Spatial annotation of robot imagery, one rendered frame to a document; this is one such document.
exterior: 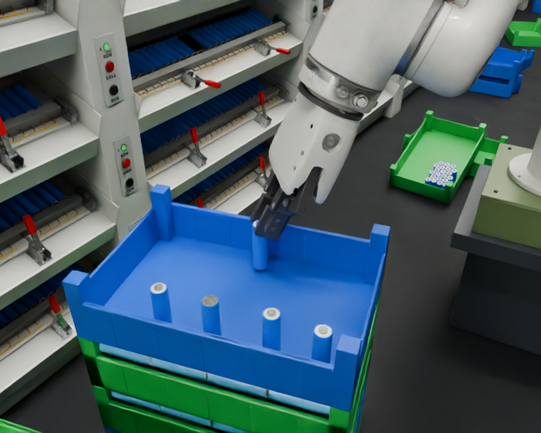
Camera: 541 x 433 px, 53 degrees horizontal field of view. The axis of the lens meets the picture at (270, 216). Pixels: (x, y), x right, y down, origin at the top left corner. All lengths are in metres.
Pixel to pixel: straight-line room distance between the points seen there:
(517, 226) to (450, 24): 0.66
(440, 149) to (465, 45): 1.41
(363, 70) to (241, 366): 0.30
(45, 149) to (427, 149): 1.30
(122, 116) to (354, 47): 0.63
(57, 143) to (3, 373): 0.44
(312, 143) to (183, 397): 0.30
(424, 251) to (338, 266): 0.88
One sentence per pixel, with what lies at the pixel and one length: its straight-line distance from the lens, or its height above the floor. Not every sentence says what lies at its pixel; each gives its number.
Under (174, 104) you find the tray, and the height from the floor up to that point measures 0.47.
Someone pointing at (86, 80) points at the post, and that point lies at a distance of 1.01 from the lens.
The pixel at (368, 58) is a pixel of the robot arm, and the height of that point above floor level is 0.76.
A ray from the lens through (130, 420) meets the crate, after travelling 0.71.
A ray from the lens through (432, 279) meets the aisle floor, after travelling 1.46.
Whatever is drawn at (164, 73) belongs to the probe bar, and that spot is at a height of 0.53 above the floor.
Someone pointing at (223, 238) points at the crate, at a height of 0.50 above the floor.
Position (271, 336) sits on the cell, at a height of 0.52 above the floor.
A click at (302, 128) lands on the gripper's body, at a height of 0.68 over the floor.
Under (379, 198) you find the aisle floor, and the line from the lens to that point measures 1.74.
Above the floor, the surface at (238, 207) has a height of 0.10.
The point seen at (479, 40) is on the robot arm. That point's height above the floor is 0.78.
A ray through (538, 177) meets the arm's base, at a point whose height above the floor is 0.38.
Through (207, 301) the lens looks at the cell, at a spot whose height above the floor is 0.55.
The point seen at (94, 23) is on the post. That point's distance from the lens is 1.00.
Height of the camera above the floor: 0.92
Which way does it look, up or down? 35 degrees down
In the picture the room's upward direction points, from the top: straight up
